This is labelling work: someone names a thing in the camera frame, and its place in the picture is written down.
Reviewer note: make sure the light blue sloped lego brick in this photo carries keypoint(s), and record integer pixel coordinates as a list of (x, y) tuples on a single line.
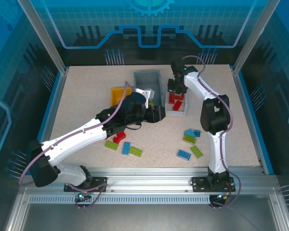
[(189, 132)]

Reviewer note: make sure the aluminium table rail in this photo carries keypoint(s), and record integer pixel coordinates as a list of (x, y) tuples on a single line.
[(147, 178)]

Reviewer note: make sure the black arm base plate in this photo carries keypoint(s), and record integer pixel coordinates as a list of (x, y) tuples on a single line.
[(198, 184), (98, 184)]

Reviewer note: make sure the small green lego brick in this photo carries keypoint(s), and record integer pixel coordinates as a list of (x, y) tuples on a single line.
[(151, 104)]

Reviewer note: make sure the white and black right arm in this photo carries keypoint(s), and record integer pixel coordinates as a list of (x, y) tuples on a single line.
[(216, 149)]

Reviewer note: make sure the long red lego brick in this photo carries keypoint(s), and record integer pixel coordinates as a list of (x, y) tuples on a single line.
[(177, 105)]

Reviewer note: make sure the grey metal base plate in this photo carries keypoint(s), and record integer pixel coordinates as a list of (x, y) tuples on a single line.
[(147, 219)]

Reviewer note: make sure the small connector board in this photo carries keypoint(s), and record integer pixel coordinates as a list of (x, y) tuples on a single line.
[(81, 197), (220, 197)]

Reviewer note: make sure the long green lego brick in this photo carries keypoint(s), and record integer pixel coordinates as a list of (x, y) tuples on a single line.
[(196, 151), (135, 151)]

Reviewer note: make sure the yellow plastic bin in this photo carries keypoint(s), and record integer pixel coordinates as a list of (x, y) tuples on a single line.
[(116, 96)]

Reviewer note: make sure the red sloped lego brick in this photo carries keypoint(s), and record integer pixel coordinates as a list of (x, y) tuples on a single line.
[(171, 98)]

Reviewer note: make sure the long blue lego brick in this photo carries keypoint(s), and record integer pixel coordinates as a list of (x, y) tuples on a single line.
[(126, 148), (184, 154)]

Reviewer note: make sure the grey plastic bin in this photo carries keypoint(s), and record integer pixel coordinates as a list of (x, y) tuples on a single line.
[(147, 79)]

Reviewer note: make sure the aluminium frame post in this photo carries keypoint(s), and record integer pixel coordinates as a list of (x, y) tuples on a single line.
[(43, 36), (253, 36)]

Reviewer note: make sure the blue table side trim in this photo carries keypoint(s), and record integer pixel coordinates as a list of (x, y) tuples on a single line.
[(255, 115), (47, 113)]

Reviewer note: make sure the white plastic bin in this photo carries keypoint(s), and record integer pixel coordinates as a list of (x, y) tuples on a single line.
[(180, 113)]

